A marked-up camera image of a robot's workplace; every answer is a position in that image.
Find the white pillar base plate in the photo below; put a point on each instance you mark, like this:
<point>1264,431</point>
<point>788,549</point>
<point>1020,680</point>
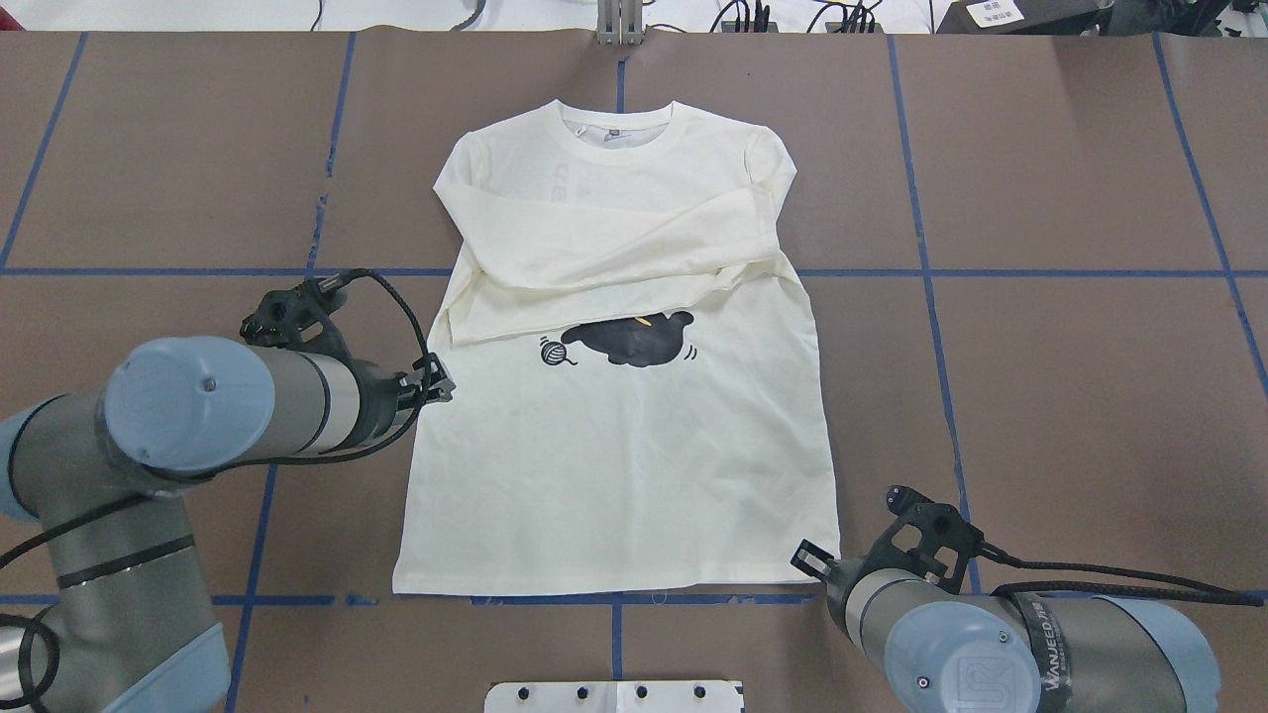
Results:
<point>707,695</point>

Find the aluminium frame post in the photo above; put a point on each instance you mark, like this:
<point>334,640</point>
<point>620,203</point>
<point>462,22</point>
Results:
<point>620,22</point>

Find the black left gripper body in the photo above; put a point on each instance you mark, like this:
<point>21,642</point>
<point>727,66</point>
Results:
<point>377,401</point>

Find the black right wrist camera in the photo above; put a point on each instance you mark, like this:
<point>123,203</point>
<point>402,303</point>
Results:
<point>932,541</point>

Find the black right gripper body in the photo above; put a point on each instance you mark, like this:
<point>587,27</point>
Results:
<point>838,575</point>

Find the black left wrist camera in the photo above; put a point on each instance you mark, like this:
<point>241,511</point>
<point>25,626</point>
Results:
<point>299,319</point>

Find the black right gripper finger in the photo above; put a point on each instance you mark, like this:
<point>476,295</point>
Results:
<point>810,559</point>

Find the black power adapter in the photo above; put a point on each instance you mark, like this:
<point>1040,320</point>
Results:
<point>1025,18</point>

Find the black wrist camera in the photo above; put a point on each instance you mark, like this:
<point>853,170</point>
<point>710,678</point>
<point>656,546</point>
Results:
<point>932,541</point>
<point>299,319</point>

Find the cream long-sleeve cat shirt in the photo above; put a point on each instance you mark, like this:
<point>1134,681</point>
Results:
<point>638,375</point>

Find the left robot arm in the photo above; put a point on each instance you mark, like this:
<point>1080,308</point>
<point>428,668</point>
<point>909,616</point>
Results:
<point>104,473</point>

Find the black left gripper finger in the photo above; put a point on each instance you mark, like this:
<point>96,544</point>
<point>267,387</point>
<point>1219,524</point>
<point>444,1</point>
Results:
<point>439,385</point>

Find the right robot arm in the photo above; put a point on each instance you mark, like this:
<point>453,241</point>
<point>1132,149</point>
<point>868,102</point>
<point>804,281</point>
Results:
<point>944,652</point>

